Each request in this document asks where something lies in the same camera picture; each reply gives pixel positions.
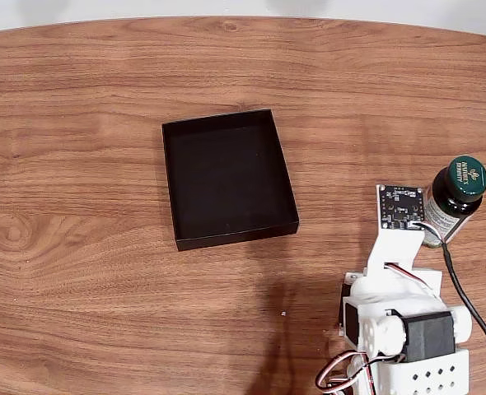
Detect green-capped pill bottle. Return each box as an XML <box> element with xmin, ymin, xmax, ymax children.
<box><xmin>422</xmin><ymin>155</ymin><xmax>486</xmax><ymax>249</ymax></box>

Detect black open cardboard box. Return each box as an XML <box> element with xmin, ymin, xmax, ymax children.
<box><xmin>161</xmin><ymin>109</ymin><xmax>301</xmax><ymax>253</ymax></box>

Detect camera board on white mount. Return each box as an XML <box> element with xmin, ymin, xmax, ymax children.
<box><xmin>366</xmin><ymin>184</ymin><xmax>428</xmax><ymax>281</ymax></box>

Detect red white black servo wire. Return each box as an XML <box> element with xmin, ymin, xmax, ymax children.
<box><xmin>315</xmin><ymin>349</ymin><xmax>380</xmax><ymax>393</ymax></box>
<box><xmin>324</xmin><ymin>380</ymin><xmax>353</xmax><ymax>395</ymax></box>

